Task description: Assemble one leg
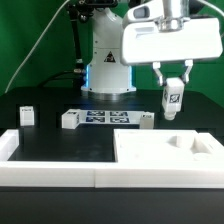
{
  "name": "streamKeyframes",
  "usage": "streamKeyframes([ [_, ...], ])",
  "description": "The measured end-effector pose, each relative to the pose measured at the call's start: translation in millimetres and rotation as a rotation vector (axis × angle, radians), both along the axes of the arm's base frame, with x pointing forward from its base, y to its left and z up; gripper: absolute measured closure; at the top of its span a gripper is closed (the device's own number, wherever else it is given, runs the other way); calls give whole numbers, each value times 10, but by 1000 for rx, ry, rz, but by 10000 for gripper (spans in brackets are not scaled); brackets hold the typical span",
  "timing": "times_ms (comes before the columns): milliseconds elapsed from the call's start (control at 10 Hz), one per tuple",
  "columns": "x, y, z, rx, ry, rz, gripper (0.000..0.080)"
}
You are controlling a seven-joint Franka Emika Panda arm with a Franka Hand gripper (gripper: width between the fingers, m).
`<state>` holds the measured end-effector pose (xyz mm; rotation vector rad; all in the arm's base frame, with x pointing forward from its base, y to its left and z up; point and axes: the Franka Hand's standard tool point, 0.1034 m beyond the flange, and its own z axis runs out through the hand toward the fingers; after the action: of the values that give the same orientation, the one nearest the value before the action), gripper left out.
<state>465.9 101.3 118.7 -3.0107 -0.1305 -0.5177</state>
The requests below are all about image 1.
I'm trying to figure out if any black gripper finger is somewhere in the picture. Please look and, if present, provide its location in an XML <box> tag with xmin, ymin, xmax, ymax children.
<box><xmin>181</xmin><ymin>60</ymin><xmax>193</xmax><ymax>84</ymax></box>
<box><xmin>152</xmin><ymin>62</ymin><xmax>164</xmax><ymax>86</ymax></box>

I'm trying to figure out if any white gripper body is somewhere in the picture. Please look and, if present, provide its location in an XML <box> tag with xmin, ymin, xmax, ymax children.
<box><xmin>121</xmin><ymin>18</ymin><xmax>223</xmax><ymax>65</ymax></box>

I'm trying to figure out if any white square tabletop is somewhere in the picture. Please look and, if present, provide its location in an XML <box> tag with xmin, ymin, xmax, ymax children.
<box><xmin>114</xmin><ymin>129</ymin><xmax>224</xmax><ymax>164</ymax></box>

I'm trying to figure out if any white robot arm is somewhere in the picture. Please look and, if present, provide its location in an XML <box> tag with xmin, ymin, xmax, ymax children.
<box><xmin>81</xmin><ymin>0</ymin><xmax>223</xmax><ymax>100</ymax></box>

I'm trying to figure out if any sheet of fiducial tags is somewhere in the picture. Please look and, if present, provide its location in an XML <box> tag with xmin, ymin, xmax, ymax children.
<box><xmin>80</xmin><ymin>110</ymin><xmax>143</xmax><ymax>124</ymax></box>

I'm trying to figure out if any white U-shaped obstacle fence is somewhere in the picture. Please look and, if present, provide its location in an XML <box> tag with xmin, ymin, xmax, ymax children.
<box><xmin>0</xmin><ymin>129</ymin><xmax>224</xmax><ymax>188</ymax></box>

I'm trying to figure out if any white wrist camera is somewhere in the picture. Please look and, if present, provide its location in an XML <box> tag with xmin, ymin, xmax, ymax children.
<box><xmin>122</xmin><ymin>0</ymin><xmax>164</xmax><ymax>27</ymax></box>

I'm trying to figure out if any black cable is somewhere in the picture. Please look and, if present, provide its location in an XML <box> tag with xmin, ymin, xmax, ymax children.
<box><xmin>36</xmin><ymin>70</ymin><xmax>88</xmax><ymax>88</ymax></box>

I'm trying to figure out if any white cable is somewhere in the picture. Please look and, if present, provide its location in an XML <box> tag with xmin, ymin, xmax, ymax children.
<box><xmin>3</xmin><ymin>0</ymin><xmax>71</xmax><ymax>94</ymax></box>

